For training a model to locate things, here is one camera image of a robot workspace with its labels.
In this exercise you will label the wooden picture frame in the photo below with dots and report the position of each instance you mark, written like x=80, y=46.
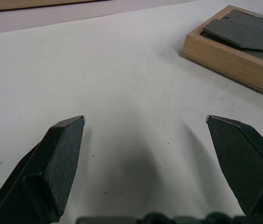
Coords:
x=236, y=46

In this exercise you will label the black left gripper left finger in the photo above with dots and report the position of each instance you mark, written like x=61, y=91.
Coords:
x=57, y=168

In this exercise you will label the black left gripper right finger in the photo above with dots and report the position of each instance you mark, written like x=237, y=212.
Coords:
x=241, y=163

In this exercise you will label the light wooden board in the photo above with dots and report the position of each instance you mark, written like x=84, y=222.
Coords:
x=24, y=3

